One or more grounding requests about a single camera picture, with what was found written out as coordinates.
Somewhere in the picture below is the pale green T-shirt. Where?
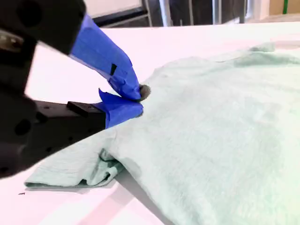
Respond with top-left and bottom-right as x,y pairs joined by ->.
24,22 -> 300,225

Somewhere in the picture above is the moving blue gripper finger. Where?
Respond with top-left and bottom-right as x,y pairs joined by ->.
14,0 -> 151,102

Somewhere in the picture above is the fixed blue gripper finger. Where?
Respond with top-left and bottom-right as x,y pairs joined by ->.
35,88 -> 144,163

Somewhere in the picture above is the grey metal frame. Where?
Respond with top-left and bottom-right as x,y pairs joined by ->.
90,0 -> 247,28

